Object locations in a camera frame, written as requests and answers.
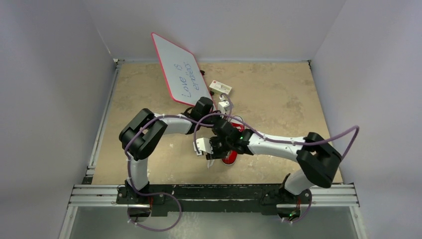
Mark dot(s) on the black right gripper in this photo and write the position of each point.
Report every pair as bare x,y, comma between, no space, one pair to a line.
214,145

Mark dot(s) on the red canvas sneaker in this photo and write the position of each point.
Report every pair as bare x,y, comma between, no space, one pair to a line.
232,155

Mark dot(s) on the white shoelace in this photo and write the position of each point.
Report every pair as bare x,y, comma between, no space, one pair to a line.
210,163

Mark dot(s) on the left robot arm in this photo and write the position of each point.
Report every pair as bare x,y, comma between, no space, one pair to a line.
142,135

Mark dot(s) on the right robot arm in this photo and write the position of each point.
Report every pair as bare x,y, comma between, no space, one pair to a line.
318,160

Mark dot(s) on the small white green box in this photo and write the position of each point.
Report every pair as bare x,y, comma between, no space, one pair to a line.
219,88

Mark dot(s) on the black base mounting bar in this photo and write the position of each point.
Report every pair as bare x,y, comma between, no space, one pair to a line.
266,199

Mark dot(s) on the pink framed whiteboard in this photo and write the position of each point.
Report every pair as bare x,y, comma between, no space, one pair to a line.
185,82

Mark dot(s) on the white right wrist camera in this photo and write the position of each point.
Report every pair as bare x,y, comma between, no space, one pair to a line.
202,146

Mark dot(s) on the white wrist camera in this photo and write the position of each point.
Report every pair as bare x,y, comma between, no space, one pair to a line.
202,146
224,107

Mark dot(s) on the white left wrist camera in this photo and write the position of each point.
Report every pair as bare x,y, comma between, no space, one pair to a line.
224,107

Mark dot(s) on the aluminium rail frame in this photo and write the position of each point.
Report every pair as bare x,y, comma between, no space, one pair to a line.
273,98

